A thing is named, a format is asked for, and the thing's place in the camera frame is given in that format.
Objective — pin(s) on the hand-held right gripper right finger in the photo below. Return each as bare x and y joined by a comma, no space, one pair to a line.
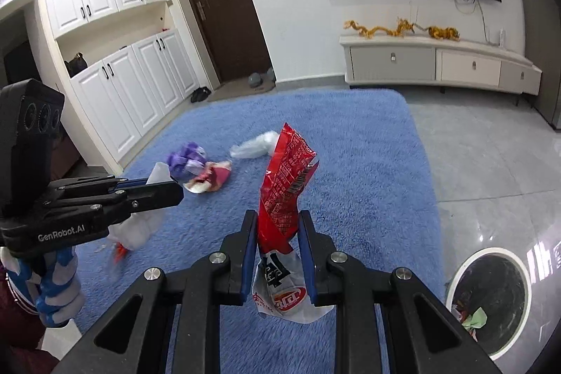
307,260

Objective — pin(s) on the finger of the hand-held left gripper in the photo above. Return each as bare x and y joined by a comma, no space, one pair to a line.
153,196
87,186

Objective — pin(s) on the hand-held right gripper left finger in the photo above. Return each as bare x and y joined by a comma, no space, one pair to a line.
247,255

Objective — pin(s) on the red white snack bag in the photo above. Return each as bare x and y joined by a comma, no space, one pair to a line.
280,190

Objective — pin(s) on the light green tissue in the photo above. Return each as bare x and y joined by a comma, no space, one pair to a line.
475,318

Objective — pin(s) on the white round trash bin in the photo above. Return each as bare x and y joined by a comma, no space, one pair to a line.
512,339

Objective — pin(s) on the person's left hand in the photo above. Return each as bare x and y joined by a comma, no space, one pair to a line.
57,290

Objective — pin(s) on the purple wrapper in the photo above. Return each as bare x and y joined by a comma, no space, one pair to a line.
186,159

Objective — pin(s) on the pink white wrapper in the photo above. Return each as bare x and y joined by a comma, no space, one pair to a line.
210,177

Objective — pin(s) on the black handbag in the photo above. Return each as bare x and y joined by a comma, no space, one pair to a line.
76,66

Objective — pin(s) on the white lower cabinets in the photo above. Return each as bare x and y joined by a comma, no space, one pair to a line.
131,93

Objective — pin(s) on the black shoe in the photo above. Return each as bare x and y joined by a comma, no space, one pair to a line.
196,96
205,92

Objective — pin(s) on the clear white plastic bag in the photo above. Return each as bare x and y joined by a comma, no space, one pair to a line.
254,146

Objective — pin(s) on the blue fluffy rug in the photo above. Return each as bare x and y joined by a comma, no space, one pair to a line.
359,163

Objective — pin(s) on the brown doormat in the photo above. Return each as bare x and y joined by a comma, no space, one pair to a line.
236,87

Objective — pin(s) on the grey round object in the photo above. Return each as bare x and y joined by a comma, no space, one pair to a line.
255,80

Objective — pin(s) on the dark brown entrance door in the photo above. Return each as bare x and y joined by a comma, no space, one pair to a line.
223,14

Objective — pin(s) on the white grey television stand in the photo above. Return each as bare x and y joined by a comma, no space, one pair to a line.
394,60

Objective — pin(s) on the long golden dragon figurine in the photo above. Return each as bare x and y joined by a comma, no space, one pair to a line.
370,30

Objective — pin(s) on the golden tiger figurine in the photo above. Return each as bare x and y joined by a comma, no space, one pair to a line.
443,33

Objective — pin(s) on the white upright device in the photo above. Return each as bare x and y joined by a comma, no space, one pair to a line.
501,39

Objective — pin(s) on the grey refrigerator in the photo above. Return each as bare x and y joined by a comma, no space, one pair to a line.
541,49

